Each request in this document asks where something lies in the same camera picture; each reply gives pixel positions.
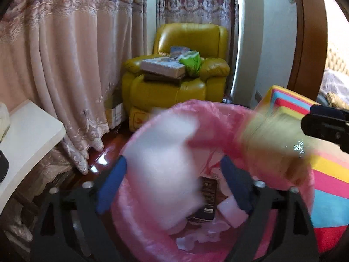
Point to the light blue picture book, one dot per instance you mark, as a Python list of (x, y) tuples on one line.
[(178, 51)]

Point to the thick white book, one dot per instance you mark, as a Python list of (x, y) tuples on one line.
[(160, 67)]

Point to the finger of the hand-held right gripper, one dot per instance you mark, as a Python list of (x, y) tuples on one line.
[(324, 129), (327, 110)]

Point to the beige tufted bed headboard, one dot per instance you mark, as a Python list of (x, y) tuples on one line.
[(338, 60)]

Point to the white foam sheet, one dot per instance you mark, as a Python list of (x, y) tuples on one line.
[(163, 163)]

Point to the sheer lace curtain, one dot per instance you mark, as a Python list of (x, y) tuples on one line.
[(196, 8)]

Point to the pink lined trash bin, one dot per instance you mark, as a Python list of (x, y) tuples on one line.
[(215, 120)]

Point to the beige lace table cloth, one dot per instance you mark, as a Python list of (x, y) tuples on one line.
[(35, 196)]

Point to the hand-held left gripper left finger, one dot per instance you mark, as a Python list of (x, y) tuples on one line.
[(111, 182)]

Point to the white table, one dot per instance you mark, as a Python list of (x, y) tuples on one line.
[(30, 136)]

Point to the white foam block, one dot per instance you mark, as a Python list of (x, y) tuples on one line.
[(230, 210)]

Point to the pale yellow wrapper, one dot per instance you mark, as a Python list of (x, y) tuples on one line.
[(270, 142)]

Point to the black printed packet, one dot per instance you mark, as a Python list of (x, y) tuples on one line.
[(208, 196)]

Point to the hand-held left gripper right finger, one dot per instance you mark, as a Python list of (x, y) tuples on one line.
[(235, 182)]

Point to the black object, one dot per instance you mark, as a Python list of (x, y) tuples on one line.
[(3, 166)]

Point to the brown wooden door frame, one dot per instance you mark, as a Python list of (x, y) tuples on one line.
[(308, 32)]

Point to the yellow leather armchair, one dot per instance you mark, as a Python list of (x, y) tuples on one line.
[(188, 38)]

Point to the pink embroidered curtain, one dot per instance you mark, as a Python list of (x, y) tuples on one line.
[(68, 60)]

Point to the green plastic bag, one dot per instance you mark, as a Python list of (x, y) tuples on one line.
[(192, 62)]

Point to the cardboard box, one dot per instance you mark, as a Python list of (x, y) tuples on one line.
[(116, 112)]

